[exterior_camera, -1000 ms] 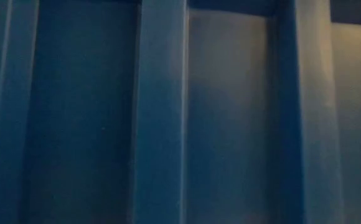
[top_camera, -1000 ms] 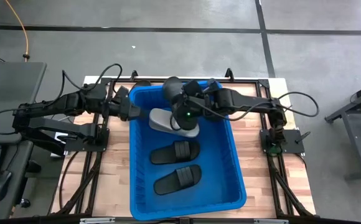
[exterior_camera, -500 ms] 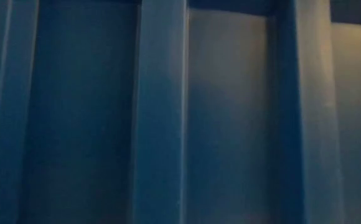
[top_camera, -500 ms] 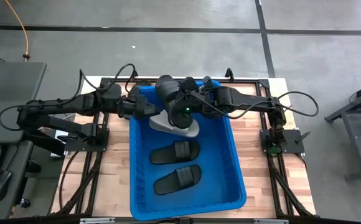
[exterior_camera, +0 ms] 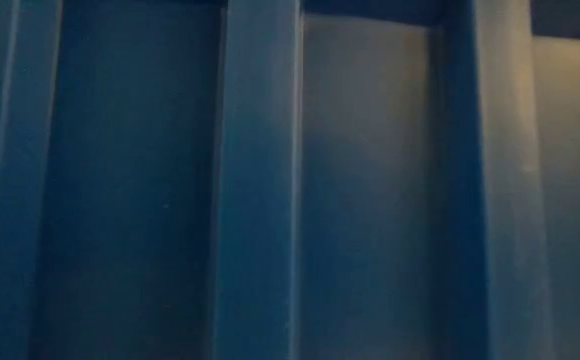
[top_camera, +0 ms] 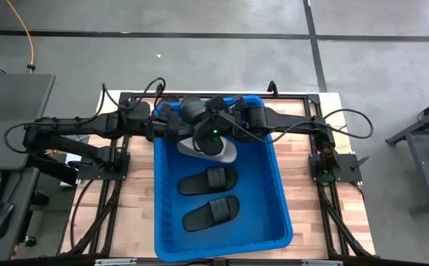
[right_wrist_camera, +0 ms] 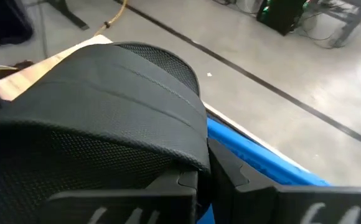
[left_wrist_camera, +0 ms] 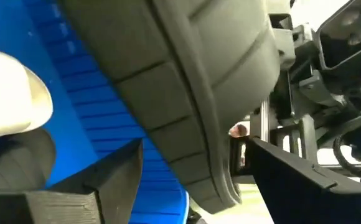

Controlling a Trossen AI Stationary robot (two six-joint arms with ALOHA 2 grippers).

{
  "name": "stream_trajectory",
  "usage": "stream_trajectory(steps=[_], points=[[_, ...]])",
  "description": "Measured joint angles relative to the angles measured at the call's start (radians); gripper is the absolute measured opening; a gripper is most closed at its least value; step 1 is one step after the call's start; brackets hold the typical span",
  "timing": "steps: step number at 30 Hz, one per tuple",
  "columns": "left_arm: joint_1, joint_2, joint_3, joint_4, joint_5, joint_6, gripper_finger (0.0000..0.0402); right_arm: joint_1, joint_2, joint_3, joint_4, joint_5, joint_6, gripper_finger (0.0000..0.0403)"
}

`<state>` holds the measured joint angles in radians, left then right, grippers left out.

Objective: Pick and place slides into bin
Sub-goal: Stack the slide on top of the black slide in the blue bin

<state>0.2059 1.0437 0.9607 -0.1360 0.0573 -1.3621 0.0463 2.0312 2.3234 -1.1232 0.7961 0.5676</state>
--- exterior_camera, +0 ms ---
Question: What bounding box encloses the large blue plastic bin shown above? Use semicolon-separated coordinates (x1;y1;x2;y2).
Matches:
0;0;580;360

